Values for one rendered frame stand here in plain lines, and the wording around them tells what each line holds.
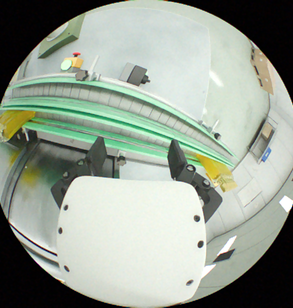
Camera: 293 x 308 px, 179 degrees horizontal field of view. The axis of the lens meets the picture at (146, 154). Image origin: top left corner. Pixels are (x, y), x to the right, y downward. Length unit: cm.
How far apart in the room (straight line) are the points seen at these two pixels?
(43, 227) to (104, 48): 66
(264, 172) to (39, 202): 556
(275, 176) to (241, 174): 205
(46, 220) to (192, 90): 80
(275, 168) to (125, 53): 553
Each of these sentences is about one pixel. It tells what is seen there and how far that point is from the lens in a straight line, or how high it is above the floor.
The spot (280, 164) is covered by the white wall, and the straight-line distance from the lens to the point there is 552.
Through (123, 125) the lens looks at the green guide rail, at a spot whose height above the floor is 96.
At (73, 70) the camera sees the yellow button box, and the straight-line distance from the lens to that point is 47.
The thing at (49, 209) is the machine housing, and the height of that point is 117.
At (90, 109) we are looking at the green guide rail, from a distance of 28.
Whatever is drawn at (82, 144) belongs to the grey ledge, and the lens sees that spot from 45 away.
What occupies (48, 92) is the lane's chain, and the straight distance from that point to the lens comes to 46.
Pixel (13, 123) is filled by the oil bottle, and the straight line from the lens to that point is 46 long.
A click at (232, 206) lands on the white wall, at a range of 553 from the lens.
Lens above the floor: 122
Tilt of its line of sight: 47 degrees down
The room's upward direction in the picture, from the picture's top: 164 degrees clockwise
